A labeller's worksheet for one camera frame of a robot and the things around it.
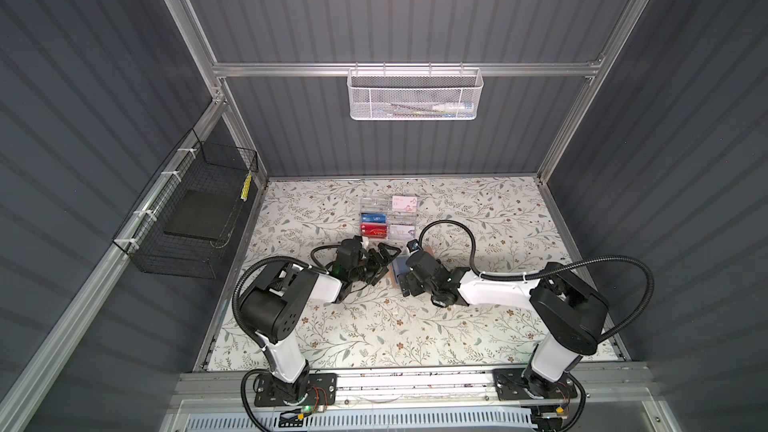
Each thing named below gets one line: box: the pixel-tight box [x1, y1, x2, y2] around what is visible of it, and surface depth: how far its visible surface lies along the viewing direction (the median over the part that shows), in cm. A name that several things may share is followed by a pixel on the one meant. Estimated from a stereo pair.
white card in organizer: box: [389, 224, 416, 240], surface depth 103 cm
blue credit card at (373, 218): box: [361, 213, 387, 223], surface depth 104 cm
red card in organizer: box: [360, 224, 388, 239], surface depth 104 cm
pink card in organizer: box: [392, 196, 417, 212], surface depth 104 cm
